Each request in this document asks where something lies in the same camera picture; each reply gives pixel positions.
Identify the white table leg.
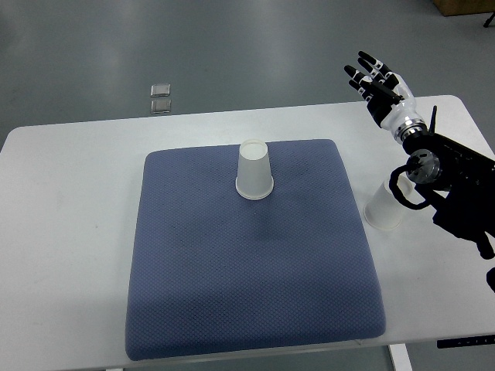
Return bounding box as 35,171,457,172
388,344,413,371

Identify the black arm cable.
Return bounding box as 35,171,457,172
389,164,448,211

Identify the brown cardboard box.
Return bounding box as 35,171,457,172
433,0,494,16

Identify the black desk control panel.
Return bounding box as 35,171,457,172
436,335,495,349

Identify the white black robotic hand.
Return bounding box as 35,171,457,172
344,51,412,129

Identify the lower metal floor plate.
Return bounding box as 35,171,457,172
151,99,172,114

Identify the white paper cup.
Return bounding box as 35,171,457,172
235,139,274,200
364,177,407,231

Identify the white paper cup on mat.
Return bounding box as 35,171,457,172
235,139,274,200

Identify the upper metal floor plate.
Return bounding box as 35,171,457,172
150,83,171,97

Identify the black tripod leg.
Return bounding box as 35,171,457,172
483,12,495,28

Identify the blue textured cushion mat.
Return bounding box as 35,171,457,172
125,139,386,361

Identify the metal floor plate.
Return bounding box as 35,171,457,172
150,83,171,97
151,99,172,114

